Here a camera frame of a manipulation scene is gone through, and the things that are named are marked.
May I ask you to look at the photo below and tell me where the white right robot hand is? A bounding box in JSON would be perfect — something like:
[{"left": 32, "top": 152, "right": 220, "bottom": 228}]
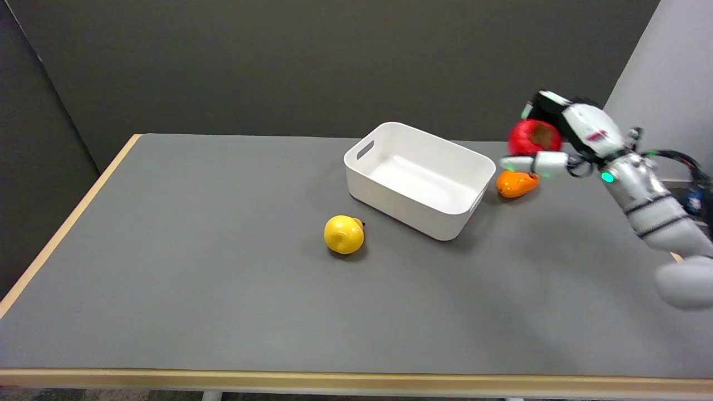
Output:
[{"left": 499, "top": 90, "right": 642, "bottom": 179}]

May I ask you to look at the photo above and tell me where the red apple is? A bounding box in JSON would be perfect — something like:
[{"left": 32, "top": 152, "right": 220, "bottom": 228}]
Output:
[{"left": 507, "top": 119, "right": 563, "bottom": 157}]

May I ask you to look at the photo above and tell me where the white plastic box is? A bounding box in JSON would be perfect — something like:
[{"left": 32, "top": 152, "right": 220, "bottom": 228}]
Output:
[{"left": 344, "top": 122, "right": 496, "bottom": 242}]

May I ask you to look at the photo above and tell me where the orange fruit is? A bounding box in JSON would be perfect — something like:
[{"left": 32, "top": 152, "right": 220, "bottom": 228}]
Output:
[{"left": 496, "top": 170, "right": 540, "bottom": 198}]

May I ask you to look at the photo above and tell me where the yellow lemon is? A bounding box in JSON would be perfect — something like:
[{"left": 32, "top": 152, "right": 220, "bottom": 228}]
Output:
[{"left": 324, "top": 215, "right": 366, "bottom": 256}]

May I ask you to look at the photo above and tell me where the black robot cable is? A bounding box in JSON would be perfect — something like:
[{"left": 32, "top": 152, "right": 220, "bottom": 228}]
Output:
[{"left": 641, "top": 148, "right": 713, "bottom": 218}]

